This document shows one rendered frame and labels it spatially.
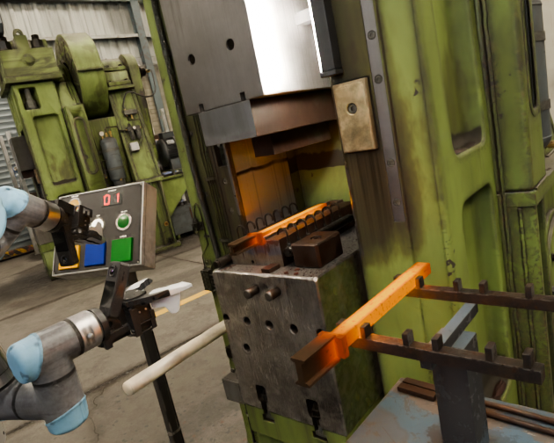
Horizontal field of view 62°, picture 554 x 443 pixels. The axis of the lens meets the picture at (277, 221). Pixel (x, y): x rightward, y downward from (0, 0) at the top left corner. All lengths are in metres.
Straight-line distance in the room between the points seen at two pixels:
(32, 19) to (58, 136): 4.15
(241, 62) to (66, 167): 4.93
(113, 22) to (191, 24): 9.01
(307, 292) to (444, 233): 0.36
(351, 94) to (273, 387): 0.84
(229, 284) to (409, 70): 0.73
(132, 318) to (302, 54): 0.81
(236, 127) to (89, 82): 4.90
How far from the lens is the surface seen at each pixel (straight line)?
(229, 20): 1.23
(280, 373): 1.36
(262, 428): 1.56
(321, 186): 1.69
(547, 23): 6.41
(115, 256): 1.53
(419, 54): 1.11
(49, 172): 5.97
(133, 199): 1.56
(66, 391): 0.96
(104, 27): 10.23
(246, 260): 1.34
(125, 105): 6.35
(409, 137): 1.14
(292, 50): 1.29
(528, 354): 0.68
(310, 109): 1.40
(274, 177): 1.63
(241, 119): 1.22
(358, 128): 1.16
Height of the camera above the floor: 1.29
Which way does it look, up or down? 12 degrees down
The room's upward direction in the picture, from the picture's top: 12 degrees counter-clockwise
